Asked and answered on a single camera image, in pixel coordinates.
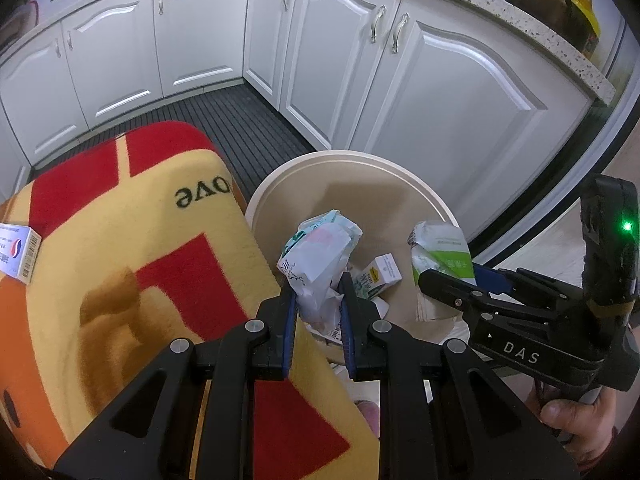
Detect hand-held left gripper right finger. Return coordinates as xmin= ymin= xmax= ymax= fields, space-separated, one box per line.
xmin=336 ymin=272 xmax=582 ymax=480

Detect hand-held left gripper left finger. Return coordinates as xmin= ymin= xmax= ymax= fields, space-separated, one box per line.
xmin=52 ymin=285 xmax=301 ymax=480

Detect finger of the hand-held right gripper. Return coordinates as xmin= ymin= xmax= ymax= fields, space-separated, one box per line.
xmin=471 ymin=262 xmax=568 ymax=303
xmin=417 ymin=268 xmax=493 ymax=323

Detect white plastic wrapper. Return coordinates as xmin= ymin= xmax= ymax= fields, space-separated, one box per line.
xmin=276 ymin=209 xmax=364 ymax=333

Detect beige round trash bin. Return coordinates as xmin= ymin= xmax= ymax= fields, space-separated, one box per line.
xmin=245 ymin=150 xmax=473 ymax=376

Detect person's right hand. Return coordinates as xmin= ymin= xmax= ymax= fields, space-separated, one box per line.
xmin=540 ymin=387 xmax=622 ymax=466

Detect green white crumpled packet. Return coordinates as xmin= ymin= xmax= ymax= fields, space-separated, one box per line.
xmin=409 ymin=220 xmax=477 ymax=287

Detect small white yellow-label box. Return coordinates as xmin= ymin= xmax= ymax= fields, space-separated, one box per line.
xmin=366 ymin=254 xmax=403 ymax=298

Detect red orange printed blanket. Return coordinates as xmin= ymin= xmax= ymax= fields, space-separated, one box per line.
xmin=0 ymin=120 xmax=382 ymax=480

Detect black ribbed floor mat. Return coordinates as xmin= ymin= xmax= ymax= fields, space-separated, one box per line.
xmin=30 ymin=82 xmax=317 ymax=202

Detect white kitchen cabinets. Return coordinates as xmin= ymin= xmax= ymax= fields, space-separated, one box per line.
xmin=0 ymin=0 xmax=618 ymax=256

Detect yellow bag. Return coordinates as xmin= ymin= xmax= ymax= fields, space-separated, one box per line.
xmin=565 ymin=0 xmax=602 ymax=55

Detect long white blue carton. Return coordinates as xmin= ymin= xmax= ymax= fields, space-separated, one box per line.
xmin=0 ymin=222 xmax=42 ymax=284

